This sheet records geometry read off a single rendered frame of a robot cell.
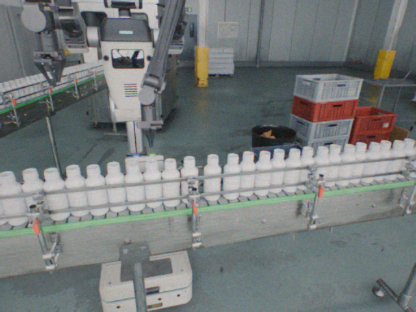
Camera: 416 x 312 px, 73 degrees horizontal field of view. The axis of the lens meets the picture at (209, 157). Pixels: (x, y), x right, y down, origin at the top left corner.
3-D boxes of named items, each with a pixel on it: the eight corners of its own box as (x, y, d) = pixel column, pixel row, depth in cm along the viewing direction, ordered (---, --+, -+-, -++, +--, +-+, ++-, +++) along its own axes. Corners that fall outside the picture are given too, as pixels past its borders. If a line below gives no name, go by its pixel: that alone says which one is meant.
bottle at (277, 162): (268, 194, 106) (273, 154, 99) (263, 186, 111) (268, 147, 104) (284, 193, 107) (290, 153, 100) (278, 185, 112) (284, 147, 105)
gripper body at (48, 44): (33, 58, 80) (27, 30, 77) (43, 54, 89) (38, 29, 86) (58, 58, 82) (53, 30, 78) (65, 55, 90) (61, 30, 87)
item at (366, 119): (353, 134, 340) (358, 117, 331) (331, 124, 376) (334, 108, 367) (392, 130, 357) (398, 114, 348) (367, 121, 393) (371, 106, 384)
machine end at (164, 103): (119, 105, 611) (108, 0, 528) (179, 108, 605) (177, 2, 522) (86, 129, 466) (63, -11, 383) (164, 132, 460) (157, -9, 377)
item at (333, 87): (316, 103, 295) (320, 81, 286) (292, 94, 329) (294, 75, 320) (359, 99, 316) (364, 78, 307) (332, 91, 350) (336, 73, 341)
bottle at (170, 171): (162, 208, 96) (160, 164, 89) (162, 199, 101) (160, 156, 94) (181, 207, 97) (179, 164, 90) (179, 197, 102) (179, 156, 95)
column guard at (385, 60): (377, 86, 917) (387, 50, 871) (368, 84, 952) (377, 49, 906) (387, 86, 926) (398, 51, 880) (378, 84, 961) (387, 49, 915)
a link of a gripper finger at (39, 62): (39, 87, 83) (31, 53, 79) (45, 83, 89) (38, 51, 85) (64, 87, 85) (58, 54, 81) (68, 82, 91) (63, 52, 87)
